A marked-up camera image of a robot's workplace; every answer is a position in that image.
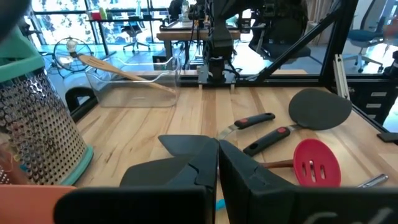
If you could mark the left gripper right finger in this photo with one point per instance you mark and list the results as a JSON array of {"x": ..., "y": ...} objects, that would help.
[{"x": 264, "y": 202}]

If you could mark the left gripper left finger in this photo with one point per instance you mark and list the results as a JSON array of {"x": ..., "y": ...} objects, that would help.
[{"x": 155, "y": 205}]

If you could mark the blue silicone spoon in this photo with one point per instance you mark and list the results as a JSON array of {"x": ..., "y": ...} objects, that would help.
[{"x": 220, "y": 205}]

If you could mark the large round black spatula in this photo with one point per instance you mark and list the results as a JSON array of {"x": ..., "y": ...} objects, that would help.
[{"x": 320, "y": 109}]

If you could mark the long wooden slotted spatula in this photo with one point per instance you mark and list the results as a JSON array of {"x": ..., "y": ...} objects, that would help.
[{"x": 102, "y": 65}]

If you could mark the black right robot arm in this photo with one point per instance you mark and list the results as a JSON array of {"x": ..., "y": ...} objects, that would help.
[{"x": 220, "y": 40}]

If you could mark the dark brown wooden spoon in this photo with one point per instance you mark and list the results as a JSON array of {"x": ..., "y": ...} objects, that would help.
[{"x": 276, "y": 164}]

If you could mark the red slotted spoon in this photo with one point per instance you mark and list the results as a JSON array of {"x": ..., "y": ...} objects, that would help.
[{"x": 331, "y": 155}]

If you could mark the clear plastic bin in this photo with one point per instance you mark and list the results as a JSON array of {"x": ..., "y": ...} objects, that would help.
[{"x": 140, "y": 99}]

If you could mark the orange plastic bin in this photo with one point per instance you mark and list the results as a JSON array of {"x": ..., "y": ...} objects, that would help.
[{"x": 25, "y": 205}]

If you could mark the black table clamp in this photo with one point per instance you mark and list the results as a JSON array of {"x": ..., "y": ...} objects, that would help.
[
  {"x": 388, "y": 137},
  {"x": 73, "y": 99}
]

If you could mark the teal steel box grater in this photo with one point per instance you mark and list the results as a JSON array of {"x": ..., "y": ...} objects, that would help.
[{"x": 37, "y": 130}]

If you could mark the black drawer cabinet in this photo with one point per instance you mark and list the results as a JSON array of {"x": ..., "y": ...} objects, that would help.
[{"x": 373, "y": 102}]

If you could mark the black office chair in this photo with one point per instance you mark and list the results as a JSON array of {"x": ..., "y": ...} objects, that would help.
[
  {"x": 280, "y": 31},
  {"x": 135, "y": 31}
]

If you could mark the wooden top desk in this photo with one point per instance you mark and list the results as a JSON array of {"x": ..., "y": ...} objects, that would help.
[{"x": 174, "y": 33}]

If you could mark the blue office chair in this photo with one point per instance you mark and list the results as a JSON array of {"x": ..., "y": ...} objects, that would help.
[{"x": 363, "y": 35}]

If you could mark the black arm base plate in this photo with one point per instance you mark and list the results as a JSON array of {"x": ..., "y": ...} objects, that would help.
[{"x": 217, "y": 77}]

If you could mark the silver aluminium bracket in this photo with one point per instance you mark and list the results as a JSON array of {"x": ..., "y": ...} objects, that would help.
[{"x": 340, "y": 77}]

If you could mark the black aluminium table frame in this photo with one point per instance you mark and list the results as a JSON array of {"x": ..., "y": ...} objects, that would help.
[{"x": 339, "y": 37}]

